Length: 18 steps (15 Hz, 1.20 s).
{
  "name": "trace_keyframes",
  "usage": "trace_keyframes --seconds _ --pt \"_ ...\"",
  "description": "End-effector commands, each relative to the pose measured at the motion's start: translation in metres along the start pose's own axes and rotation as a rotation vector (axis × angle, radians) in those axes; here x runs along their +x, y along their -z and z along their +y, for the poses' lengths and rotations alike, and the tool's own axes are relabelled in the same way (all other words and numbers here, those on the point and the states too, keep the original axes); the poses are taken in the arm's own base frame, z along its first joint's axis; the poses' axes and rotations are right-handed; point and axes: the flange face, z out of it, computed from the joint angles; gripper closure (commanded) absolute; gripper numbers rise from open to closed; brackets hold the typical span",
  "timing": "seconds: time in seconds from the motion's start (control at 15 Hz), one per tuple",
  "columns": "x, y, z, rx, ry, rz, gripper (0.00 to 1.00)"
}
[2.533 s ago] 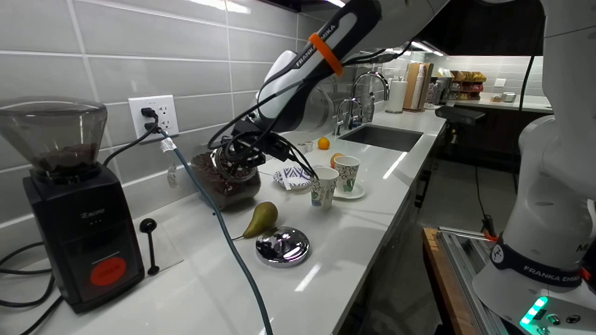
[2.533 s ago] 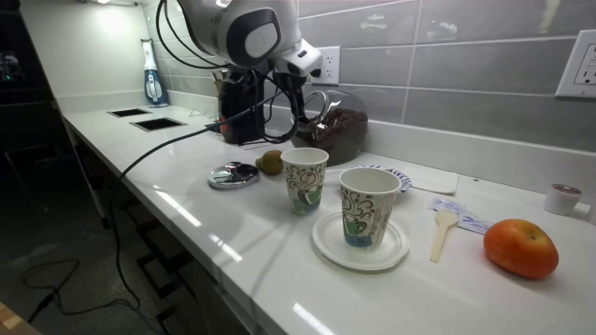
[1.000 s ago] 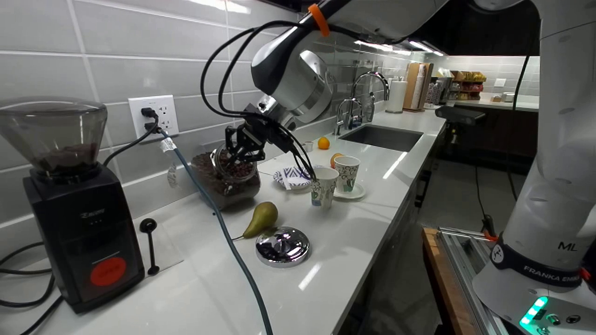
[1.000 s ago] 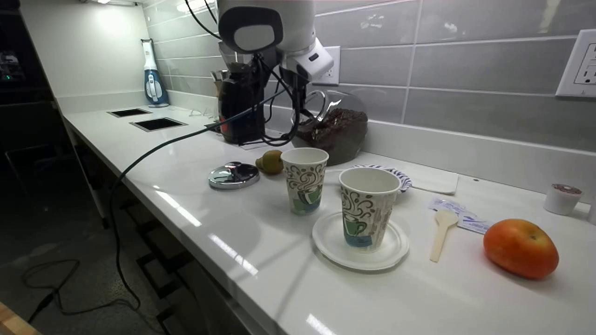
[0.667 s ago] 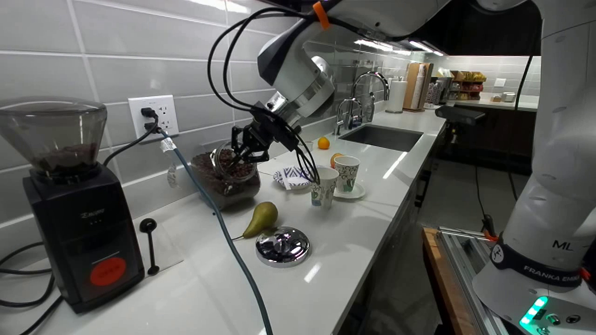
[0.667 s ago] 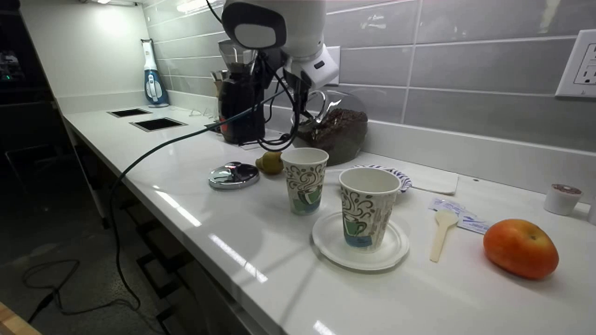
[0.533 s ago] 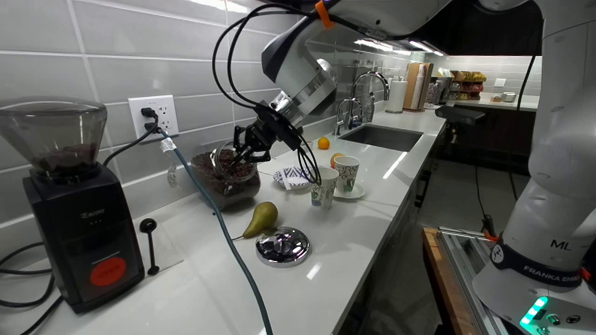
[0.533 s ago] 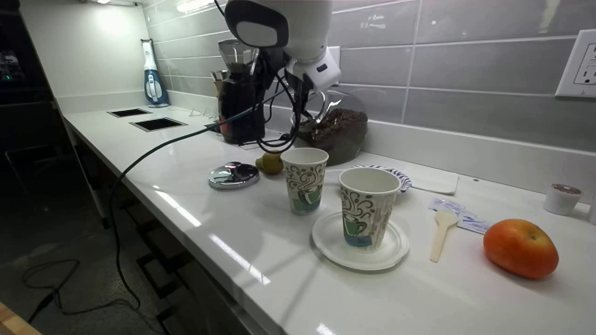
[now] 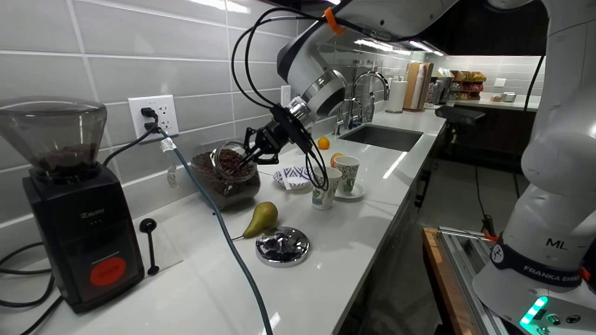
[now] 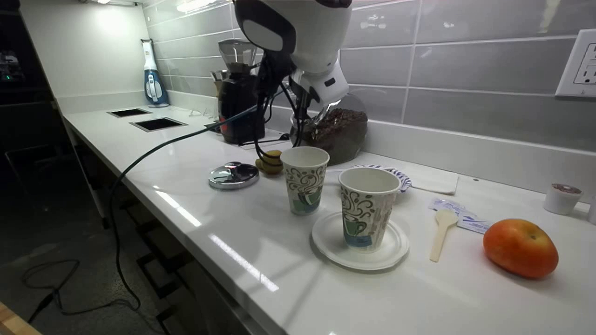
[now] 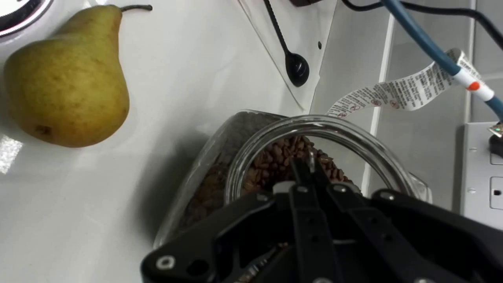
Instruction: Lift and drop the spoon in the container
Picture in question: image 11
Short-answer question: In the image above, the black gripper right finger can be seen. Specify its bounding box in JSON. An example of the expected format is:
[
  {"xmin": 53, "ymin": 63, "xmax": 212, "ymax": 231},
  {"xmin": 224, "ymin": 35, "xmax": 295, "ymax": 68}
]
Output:
[{"xmin": 305, "ymin": 154, "xmax": 503, "ymax": 283}]

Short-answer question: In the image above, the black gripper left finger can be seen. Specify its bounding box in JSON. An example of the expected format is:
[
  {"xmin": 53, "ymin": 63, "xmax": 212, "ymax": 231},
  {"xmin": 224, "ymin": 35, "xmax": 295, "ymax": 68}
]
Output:
[{"xmin": 139, "ymin": 159, "xmax": 336, "ymax": 283}]

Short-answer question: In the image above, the small black spoon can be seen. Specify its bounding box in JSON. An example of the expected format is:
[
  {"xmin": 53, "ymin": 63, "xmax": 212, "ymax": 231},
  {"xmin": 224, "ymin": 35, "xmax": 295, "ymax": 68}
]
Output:
[{"xmin": 260, "ymin": 0, "xmax": 311, "ymax": 88}]

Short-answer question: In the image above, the glass jar of coffee beans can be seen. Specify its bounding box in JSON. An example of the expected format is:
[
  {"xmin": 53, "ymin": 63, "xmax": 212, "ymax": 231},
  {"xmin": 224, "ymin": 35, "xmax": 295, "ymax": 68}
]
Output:
[{"xmin": 154, "ymin": 110, "xmax": 433, "ymax": 253}]

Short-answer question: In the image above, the white paper sheet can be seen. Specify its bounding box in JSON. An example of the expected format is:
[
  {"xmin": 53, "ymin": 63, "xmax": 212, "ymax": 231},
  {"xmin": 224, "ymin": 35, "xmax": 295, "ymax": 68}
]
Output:
[{"xmin": 237, "ymin": 0, "xmax": 338, "ymax": 115}]

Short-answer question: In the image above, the green pear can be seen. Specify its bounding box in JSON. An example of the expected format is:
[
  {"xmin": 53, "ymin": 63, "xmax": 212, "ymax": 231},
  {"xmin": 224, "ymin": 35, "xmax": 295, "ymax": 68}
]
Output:
[{"xmin": 3, "ymin": 3, "xmax": 154, "ymax": 148}]

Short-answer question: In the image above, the shiny metal jar lid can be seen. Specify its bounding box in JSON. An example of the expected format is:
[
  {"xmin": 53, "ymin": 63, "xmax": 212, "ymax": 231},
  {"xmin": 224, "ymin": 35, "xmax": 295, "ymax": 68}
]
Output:
[{"xmin": 0, "ymin": 0, "xmax": 53, "ymax": 38}]

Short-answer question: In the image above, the white wall outlet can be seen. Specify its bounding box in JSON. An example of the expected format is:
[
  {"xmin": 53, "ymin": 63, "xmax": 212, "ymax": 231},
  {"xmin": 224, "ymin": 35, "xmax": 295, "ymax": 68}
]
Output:
[{"xmin": 452, "ymin": 123, "xmax": 503, "ymax": 233}]

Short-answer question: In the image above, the white cable tag label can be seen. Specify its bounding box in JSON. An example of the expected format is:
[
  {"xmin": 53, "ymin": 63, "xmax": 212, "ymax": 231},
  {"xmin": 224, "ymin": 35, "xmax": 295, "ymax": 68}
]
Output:
[{"xmin": 327, "ymin": 49, "xmax": 468, "ymax": 120}]

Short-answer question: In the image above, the thick power cable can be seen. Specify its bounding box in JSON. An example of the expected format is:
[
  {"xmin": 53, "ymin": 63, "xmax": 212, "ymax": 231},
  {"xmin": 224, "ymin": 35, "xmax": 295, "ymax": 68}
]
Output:
[{"xmin": 378, "ymin": 0, "xmax": 503, "ymax": 120}]

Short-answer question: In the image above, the thin black grinder cord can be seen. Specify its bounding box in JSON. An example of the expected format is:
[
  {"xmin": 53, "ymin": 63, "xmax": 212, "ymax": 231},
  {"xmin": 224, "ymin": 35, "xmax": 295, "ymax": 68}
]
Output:
[{"xmin": 342, "ymin": 0, "xmax": 503, "ymax": 52}]

